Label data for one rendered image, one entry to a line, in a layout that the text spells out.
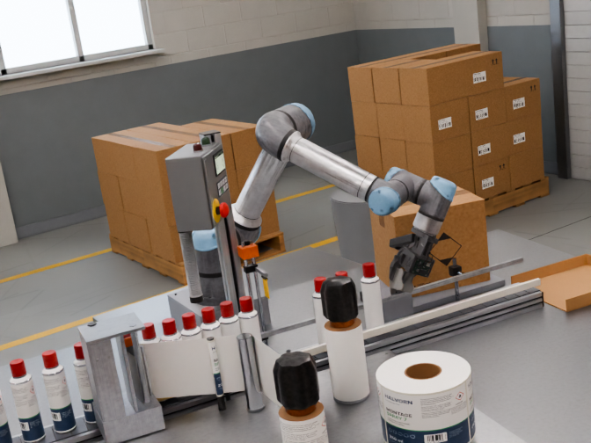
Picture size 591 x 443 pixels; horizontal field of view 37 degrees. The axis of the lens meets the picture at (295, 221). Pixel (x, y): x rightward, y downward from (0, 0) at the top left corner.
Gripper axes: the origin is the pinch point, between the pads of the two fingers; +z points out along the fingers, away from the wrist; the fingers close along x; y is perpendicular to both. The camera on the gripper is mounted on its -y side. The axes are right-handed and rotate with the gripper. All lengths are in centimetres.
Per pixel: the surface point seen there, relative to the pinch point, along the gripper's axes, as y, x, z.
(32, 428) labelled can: 10, -89, 51
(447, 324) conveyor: 11.7, 12.6, 2.0
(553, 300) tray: 10, 48, -13
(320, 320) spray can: 7.5, -24.3, 10.2
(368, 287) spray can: 6.1, -13.2, -1.3
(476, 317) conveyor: 11.1, 21.9, -1.9
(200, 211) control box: 1, -65, -8
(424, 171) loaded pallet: -293, 204, -11
